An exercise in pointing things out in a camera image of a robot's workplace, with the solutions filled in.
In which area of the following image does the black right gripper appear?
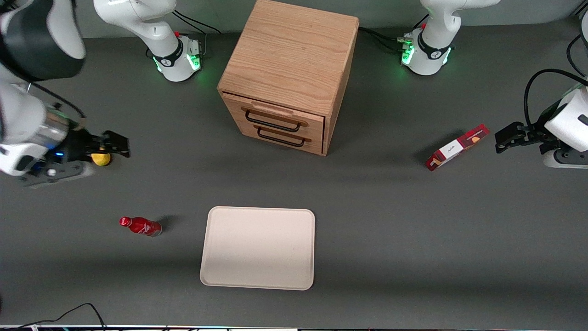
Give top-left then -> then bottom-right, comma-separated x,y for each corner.
57,130 -> 131,164

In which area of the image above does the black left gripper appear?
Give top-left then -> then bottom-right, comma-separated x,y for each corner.
495,102 -> 565,155

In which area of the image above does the wooden drawer with wood grip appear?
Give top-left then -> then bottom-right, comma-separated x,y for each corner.
221,92 -> 326,139

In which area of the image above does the oak wooden drawer cabinet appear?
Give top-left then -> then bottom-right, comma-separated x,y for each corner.
217,0 -> 360,156

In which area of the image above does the red and white carton box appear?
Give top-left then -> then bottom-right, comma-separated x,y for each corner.
425,124 -> 490,172

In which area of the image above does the red soda bottle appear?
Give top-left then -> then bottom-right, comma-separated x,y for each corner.
119,217 -> 163,238

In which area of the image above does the beige plastic tray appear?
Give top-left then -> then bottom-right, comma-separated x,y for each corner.
200,206 -> 316,291

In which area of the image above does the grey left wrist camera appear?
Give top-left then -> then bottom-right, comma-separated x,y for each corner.
542,148 -> 588,169

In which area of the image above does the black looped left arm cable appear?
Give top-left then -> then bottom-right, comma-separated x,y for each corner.
524,68 -> 588,128

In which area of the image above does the black curved left arm cable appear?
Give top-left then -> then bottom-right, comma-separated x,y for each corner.
566,34 -> 588,77

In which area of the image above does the black right arm base cable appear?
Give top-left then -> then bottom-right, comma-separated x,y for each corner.
174,10 -> 222,57

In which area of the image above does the black arm base cable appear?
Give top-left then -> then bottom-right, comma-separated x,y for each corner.
367,32 -> 408,52
358,26 -> 406,45
174,10 -> 222,57

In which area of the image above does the black left arm base cable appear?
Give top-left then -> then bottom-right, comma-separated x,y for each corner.
358,26 -> 406,45
367,32 -> 408,52

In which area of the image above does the thin black table-edge cable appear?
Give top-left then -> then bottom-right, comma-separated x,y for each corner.
0,302 -> 107,331

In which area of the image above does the wooden drawer with black handle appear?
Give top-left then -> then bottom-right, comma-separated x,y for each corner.
234,120 -> 325,156

